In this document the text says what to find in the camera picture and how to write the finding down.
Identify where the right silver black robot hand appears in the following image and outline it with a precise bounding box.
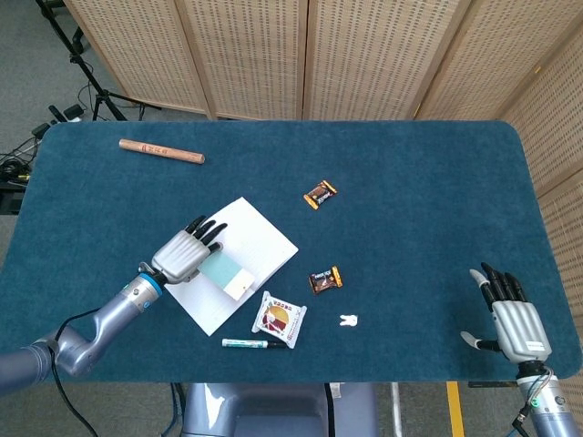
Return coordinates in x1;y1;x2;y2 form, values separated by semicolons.
459;262;552;364

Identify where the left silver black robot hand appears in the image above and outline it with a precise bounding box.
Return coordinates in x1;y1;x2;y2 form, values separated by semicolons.
148;215;229;284

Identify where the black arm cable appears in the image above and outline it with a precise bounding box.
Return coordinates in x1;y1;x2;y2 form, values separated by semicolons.
48;309;100;437

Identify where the brown wooden stick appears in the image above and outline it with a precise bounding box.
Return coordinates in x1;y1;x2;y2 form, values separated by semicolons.
118;138;206;167

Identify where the blue carpet table cover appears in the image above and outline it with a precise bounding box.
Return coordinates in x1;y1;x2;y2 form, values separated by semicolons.
0;118;573;383

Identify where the black tripod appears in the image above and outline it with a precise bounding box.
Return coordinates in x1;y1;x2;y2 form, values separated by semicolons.
35;0;149;123

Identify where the yellow floor tape strip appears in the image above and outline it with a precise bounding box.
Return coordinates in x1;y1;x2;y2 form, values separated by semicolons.
445;381;466;437

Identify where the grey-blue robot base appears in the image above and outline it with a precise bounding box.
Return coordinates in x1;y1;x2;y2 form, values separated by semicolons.
181;381;379;437

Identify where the floor cable bundle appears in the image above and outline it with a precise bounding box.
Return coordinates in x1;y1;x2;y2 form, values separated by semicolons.
0;134;45;188

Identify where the white snack packet burger print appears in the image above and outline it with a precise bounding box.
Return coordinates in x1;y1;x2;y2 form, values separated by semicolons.
251;290;308;350

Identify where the green white whiteboard marker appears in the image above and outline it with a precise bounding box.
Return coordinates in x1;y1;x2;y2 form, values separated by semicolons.
221;337;289;351

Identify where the small brown orange candy packet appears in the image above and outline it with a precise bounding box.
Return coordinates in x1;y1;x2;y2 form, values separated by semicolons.
302;179;339;211

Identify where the wicker folding screen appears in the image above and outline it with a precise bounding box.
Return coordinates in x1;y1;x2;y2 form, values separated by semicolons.
63;0;583;437

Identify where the black power adapter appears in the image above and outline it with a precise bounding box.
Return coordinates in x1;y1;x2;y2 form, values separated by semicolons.
47;104;86;124

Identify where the brown orange Nescafe candy packet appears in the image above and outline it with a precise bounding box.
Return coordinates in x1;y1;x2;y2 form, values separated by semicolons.
308;265;344;297

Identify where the light green bookmark with tassel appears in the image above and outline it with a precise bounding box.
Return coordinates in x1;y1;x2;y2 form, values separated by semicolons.
199;253;255;301

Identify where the open white lined notebook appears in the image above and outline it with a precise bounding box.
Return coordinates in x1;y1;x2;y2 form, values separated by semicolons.
163;196;301;337

